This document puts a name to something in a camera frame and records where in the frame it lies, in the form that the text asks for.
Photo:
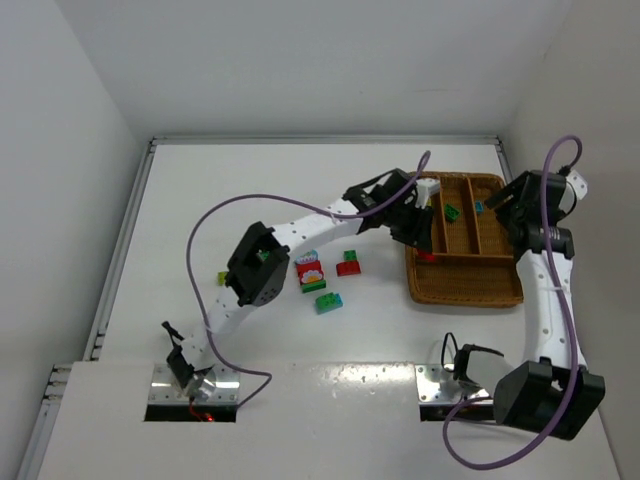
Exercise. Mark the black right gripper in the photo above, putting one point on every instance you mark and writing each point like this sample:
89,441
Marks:
513,206

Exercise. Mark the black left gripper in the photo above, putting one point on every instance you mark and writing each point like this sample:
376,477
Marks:
415,232

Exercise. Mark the red long lego brick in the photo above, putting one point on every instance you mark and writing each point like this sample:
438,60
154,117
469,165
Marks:
426,256

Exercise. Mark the green square lego brick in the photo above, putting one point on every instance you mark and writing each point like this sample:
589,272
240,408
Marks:
350,255

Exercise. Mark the red curved lego brick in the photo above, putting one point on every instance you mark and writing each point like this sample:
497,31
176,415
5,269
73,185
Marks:
348,268

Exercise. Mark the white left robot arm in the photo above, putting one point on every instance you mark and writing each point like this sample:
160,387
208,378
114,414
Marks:
258,266

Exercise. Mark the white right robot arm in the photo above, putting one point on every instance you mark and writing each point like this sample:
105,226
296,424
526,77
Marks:
527,396

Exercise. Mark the dark green lego in basket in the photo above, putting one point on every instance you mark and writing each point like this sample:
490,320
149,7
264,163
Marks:
451,213

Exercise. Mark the wicker divided basket tray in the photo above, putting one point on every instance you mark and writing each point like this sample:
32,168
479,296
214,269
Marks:
475,265

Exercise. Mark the green flat lego base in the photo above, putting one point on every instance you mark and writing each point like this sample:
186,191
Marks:
314,286

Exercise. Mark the green and blue lego stack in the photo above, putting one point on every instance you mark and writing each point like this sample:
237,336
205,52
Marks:
328,302

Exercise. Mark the red flower picture lego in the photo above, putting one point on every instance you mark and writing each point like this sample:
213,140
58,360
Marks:
310,272

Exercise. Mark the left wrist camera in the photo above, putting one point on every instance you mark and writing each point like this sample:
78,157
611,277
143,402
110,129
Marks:
425,189

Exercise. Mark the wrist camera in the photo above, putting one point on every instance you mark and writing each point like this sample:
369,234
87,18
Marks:
577,183
425,189

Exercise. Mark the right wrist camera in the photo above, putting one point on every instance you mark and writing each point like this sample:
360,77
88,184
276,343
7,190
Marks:
577,183

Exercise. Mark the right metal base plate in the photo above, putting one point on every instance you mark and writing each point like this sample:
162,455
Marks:
437,387

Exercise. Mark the metal base plate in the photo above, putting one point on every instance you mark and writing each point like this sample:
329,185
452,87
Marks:
437,387
215,387

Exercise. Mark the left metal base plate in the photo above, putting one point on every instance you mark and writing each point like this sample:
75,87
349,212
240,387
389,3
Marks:
215,387

